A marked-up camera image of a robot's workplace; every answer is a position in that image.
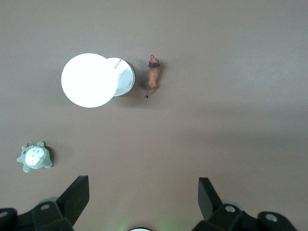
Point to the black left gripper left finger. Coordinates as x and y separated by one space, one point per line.
55 214

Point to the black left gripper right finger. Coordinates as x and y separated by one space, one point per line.
223 219

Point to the brown lion statue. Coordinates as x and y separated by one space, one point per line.
154 77

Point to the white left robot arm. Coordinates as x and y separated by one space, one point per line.
142 229

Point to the grey Totoro plush toy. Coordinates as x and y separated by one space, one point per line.
34 157

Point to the white round desk lamp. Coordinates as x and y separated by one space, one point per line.
89 80

